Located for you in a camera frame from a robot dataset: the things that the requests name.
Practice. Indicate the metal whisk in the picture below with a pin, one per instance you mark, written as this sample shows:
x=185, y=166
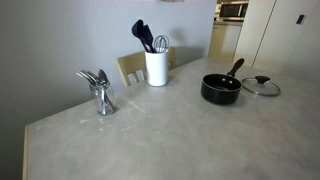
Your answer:
x=161, y=43

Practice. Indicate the microwave oven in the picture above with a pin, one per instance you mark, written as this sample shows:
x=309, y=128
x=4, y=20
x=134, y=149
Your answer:
x=235, y=10

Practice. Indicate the black saucepan with handle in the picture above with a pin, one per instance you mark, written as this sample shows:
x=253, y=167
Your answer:
x=222, y=89

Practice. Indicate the black wall switch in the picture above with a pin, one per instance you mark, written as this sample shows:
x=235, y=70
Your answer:
x=300, y=19

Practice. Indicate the metal spoons in jar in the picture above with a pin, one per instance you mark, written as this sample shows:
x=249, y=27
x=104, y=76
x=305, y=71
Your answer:
x=99, y=79

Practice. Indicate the glass lid with black knob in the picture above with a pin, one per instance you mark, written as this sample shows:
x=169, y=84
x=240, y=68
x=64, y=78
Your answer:
x=261, y=85

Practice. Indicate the white utensil holder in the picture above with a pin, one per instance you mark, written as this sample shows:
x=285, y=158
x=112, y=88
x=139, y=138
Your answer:
x=157, y=68

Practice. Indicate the glass jar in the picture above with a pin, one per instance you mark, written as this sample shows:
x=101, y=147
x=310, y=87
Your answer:
x=103, y=98

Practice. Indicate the dark blue spatula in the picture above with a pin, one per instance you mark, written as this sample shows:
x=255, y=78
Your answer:
x=143, y=33

